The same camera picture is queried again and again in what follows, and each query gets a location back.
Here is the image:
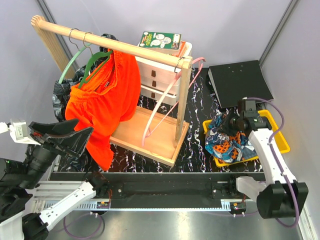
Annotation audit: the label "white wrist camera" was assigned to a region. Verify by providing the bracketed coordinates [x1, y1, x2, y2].
[0, 119, 40, 145]
[237, 99, 257, 118]

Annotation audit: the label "wooden clothes rack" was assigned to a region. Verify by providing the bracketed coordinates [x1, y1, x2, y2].
[31, 15, 193, 166]

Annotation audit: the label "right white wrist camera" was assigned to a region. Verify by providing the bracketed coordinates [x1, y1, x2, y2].
[237, 99, 257, 118]

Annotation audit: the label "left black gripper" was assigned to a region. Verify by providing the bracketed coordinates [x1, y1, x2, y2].
[19, 117, 95, 188]

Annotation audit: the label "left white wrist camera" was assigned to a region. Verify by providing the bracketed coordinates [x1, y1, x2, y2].
[0, 119, 40, 145]

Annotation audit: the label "pink hanger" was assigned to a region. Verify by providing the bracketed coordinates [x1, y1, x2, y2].
[141, 57, 206, 147]

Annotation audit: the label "light green hanger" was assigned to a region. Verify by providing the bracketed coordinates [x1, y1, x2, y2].
[58, 28, 91, 84]

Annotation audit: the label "green book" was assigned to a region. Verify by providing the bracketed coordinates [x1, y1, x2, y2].
[137, 31, 182, 53]

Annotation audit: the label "black marbled mat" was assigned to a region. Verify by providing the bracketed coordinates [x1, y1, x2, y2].
[54, 68, 263, 173]

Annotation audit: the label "orange book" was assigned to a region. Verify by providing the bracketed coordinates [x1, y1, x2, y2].
[175, 40, 187, 58]

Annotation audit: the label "patterned blue orange shorts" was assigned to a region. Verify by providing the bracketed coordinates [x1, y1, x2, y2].
[204, 112, 258, 164]

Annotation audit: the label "white drawer unit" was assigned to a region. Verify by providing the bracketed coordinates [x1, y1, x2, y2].
[135, 42, 192, 106]

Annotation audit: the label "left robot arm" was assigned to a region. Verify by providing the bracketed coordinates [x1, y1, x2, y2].
[0, 118, 108, 240]

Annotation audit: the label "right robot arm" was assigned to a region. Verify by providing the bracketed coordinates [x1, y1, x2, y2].
[221, 97, 309, 227]

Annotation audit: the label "dark green hanger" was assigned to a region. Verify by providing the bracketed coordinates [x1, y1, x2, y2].
[77, 31, 115, 90]

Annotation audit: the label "dark grey patterned shorts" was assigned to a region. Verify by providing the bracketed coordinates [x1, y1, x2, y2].
[51, 33, 121, 173]

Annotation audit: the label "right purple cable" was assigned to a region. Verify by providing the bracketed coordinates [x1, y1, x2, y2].
[243, 96, 300, 228]

